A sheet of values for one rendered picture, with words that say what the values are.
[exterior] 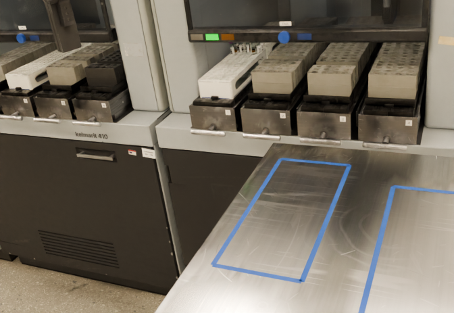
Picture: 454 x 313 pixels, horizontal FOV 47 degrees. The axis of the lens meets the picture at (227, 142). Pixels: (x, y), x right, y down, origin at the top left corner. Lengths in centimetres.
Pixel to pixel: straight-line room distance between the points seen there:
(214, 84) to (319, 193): 57
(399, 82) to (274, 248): 63
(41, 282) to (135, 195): 73
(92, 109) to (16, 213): 66
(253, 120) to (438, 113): 45
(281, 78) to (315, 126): 16
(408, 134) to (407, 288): 59
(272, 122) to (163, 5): 44
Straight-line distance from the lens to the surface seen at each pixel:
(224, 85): 141
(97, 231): 191
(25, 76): 180
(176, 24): 147
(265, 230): 87
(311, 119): 132
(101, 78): 166
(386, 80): 133
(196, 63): 149
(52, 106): 173
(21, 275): 237
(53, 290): 222
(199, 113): 143
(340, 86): 135
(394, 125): 129
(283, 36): 132
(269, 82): 140
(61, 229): 202
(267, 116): 135
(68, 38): 77
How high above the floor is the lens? 134
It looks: 26 degrees down
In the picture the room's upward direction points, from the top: 8 degrees counter-clockwise
